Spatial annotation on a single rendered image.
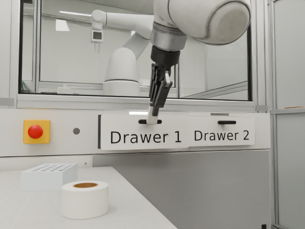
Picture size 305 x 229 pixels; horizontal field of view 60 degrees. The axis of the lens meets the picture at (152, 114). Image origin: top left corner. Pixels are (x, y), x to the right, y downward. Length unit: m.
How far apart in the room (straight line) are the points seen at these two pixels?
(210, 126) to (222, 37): 0.58
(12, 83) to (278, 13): 2.31
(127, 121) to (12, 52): 0.41
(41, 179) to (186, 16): 0.43
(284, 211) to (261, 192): 1.46
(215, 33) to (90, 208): 0.33
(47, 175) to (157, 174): 0.47
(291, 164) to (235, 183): 1.44
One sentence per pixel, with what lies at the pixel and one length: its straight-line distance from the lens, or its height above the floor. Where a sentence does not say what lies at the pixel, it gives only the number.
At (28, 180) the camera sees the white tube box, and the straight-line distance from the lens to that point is 0.61.
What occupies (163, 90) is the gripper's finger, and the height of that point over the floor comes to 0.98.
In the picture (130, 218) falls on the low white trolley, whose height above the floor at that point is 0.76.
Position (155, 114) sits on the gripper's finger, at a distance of 0.77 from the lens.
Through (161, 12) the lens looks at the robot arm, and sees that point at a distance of 0.63.
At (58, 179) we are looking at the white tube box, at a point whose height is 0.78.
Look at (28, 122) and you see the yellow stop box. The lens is 0.86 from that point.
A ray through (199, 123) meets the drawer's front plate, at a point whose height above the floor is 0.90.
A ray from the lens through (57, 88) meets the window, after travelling 0.92.
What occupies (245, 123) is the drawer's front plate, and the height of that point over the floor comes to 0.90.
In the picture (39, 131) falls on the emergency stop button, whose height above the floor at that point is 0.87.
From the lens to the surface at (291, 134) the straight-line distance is 2.49.
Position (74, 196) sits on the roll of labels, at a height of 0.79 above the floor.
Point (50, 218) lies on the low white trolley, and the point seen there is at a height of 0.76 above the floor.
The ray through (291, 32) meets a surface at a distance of 2.60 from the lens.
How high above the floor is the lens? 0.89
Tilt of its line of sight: 3 degrees up
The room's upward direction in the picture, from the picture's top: straight up
